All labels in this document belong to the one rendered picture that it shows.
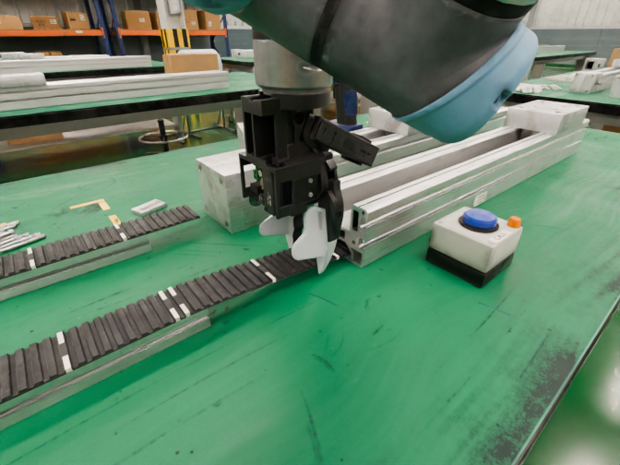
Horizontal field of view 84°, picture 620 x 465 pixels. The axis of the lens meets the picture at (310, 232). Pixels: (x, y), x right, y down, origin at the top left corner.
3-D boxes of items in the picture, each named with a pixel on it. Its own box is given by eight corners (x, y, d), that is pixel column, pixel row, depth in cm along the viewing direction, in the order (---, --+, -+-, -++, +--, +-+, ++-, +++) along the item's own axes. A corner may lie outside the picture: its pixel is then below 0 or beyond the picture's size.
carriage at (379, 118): (405, 149, 73) (410, 115, 69) (366, 138, 80) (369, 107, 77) (447, 137, 81) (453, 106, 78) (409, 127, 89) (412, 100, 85)
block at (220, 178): (239, 240, 52) (232, 181, 47) (204, 211, 60) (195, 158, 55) (288, 222, 57) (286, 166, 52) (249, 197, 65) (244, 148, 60)
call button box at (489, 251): (481, 289, 42) (494, 245, 39) (413, 255, 48) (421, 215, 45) (510, 265, 46) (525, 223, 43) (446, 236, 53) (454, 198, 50)
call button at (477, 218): (484, 239, 42) (488, 224, 41) (454, 227, 44) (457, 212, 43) (500, 229, 44) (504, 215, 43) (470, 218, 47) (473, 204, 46)
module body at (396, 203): (362, 268, 46) (367, 210, 41) (314, 238, 52) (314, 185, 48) (577, 153, 89) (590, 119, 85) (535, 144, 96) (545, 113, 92)
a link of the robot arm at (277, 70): (300, 39, 37) (355, 40, 31) (301, 85, 39) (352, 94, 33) (237, 40, 33) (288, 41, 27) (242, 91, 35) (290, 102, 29)
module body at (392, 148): (280, 217, 58) (277, 169, 54) (249, 197, 65) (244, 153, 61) (502, 137, 102) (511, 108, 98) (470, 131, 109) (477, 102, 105)
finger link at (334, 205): (310, 237, 42) (299, 166, 39) (320, 232, 43) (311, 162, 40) (336, 245, 38) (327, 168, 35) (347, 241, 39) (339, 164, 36)
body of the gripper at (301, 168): (242, 202, 40) (230, 89, 34) (300, 184, 45) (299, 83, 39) (280, 226, 35) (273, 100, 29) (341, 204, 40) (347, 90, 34)
